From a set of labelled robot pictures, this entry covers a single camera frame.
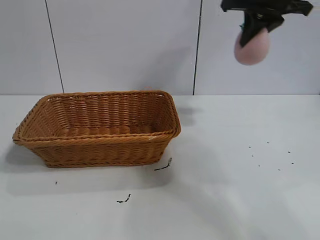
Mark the pink peach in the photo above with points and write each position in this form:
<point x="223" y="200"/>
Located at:
<point x="252" y="53"/>

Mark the brown woven wicker basket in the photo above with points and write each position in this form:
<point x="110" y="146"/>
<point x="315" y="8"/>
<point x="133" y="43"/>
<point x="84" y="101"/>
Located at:
<point x="100" y="147"/>

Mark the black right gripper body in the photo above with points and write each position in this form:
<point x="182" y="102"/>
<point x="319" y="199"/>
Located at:
<point x="265" y="5"/>

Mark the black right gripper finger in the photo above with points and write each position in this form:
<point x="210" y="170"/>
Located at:
<point x="274" y="23"/>
<point x="251" y="27"/>

